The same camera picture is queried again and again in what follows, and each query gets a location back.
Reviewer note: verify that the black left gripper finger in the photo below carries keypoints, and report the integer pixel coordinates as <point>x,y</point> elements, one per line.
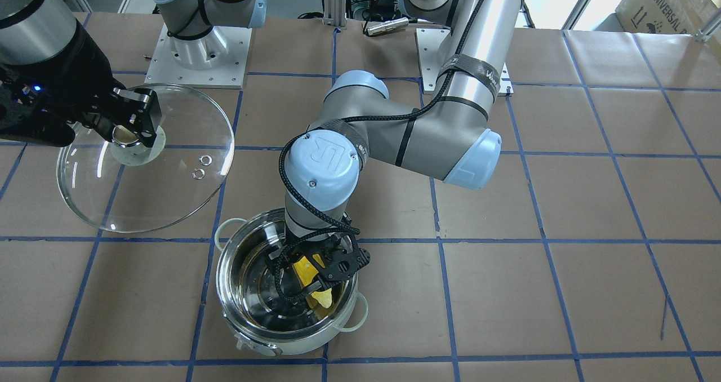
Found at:
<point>286,280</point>
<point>340,267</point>

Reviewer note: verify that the cardboard box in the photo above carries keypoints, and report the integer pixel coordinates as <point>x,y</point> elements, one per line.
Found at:
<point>665,16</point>

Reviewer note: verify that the yellow corn cob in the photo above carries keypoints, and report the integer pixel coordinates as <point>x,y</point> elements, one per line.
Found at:
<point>306,271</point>

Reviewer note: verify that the glass pot lid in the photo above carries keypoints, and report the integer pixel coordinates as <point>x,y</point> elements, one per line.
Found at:
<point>134,189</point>

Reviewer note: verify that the aluminium frame post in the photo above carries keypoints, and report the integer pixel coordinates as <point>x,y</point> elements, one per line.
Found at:
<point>335,13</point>

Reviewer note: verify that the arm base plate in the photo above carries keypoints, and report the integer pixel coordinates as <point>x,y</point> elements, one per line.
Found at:
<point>216,60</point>
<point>433,63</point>

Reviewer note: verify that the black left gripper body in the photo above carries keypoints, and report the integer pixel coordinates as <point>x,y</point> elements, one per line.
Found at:
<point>288,281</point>

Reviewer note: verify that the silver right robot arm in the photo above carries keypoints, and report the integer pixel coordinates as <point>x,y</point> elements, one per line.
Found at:
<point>36,30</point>

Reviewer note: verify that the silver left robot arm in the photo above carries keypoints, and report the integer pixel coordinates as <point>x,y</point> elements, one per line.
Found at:
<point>447,139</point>

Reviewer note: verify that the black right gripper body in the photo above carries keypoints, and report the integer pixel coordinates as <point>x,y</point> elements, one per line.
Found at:
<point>89,69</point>

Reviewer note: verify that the pale green metal pot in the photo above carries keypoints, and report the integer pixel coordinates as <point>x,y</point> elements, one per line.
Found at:
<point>260,320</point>

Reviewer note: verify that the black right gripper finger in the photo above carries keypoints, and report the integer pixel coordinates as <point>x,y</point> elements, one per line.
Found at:
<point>145,132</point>
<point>104,125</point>

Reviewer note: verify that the brown paper table mat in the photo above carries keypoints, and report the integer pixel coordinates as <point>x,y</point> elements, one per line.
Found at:
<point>592,254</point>

